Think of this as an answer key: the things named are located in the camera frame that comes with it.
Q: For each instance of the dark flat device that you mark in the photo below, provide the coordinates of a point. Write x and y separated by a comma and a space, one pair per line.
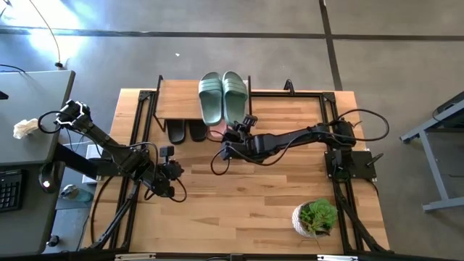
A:
453, 105

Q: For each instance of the white power strip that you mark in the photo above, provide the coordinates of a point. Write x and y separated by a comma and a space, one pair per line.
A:
90, 179

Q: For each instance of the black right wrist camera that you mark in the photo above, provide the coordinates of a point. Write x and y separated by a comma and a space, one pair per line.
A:
250, 121

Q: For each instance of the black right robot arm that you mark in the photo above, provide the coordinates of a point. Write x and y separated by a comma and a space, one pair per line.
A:
290, 139

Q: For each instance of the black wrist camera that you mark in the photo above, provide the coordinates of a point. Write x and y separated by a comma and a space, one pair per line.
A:
167, 152
250, 121

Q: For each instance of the black device with green light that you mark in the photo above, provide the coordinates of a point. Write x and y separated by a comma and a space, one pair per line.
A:
50, 174

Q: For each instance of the crumpled white tissue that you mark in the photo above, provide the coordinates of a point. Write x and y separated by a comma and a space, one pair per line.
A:
23, 128

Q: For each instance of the black camera clamp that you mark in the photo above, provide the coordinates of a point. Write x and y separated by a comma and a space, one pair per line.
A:
289, 87

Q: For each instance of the grey desk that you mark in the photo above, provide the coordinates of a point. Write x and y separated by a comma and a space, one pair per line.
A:
32, 98

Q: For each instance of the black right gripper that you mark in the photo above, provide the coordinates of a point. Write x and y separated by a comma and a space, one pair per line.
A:
241, 139

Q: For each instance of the succulent in white pot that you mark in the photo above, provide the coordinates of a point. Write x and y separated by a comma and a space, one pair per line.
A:
319, 217

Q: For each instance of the grey metal table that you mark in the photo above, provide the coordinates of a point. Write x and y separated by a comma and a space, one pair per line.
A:
446, 203

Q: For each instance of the green rubber slide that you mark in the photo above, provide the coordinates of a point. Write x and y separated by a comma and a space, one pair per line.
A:
235, 98
210, 98

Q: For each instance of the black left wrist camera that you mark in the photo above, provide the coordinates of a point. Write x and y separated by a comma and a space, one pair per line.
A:
167, 152

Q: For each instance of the wooden shelf with black legs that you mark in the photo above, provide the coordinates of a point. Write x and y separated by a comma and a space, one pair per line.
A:
177, 99

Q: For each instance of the black support strut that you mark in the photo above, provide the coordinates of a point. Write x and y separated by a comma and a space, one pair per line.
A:
72, 159

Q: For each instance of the silver metal bracket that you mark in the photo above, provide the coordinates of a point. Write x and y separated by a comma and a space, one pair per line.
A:
134, 257
337, 257

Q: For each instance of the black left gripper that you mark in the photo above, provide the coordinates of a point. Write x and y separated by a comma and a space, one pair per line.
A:
168, 181

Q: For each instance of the black rubber slide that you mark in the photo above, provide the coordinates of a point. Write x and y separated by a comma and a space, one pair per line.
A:
175, 132
198, 131

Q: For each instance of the black keyboard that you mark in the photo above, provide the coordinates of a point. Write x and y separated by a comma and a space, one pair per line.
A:
9, 192

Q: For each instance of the teal bottle with silver cap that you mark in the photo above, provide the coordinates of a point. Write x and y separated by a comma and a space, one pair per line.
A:
85, 195

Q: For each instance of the small black desk item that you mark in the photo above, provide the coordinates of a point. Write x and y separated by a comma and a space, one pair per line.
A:
3, 95

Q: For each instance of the small black knob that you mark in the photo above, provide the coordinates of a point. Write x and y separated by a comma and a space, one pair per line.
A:
53, 241

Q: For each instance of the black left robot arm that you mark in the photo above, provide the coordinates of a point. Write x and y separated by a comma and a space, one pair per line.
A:
119, 156

